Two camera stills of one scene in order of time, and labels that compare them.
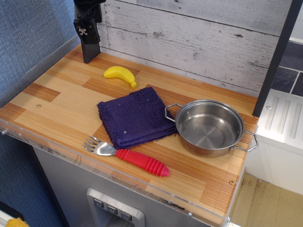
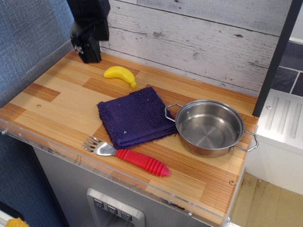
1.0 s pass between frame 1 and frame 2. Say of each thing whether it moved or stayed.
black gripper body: moved
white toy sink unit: stayed
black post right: stayed
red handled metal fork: stayed
